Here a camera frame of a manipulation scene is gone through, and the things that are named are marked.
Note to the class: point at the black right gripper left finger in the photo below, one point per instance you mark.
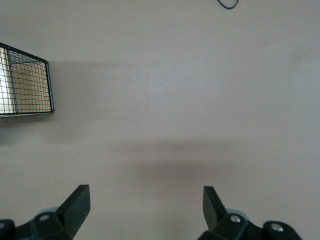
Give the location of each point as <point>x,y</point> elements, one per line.
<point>75,210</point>

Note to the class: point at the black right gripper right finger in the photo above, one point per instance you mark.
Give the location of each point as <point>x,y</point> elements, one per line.
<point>215,212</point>

